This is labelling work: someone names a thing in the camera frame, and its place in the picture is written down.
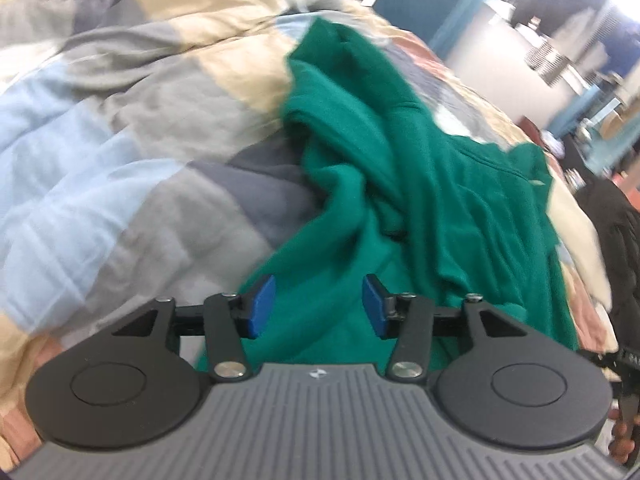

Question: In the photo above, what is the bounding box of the green hoodie with white drawstrings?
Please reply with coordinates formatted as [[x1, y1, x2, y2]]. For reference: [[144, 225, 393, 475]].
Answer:
[[193, 16, 582, 376]]

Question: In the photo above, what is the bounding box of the person's right hand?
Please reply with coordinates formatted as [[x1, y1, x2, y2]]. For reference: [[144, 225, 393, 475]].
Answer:
[[608, 408, 636, 464]]

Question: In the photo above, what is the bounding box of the black puffer jacket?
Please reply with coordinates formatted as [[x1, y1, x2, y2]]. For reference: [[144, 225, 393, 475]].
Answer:
[[575, 180, 639, 351]]

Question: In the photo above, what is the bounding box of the patchwork pastel quilt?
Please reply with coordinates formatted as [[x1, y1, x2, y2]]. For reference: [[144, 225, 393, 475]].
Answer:
[[1, 0, 616, 470]]

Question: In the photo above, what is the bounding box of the dark red side table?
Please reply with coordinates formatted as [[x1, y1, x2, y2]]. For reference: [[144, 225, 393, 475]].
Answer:
[[518, 116, 555, 152]]

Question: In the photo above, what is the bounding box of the hanging striped garment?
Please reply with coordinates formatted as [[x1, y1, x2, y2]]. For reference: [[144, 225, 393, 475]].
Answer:
[[526, 37, 570, 87]]

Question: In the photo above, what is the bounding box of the blue curtain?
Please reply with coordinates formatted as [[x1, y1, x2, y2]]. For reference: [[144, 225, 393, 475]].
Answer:
[[429, 0, 501, 59]]

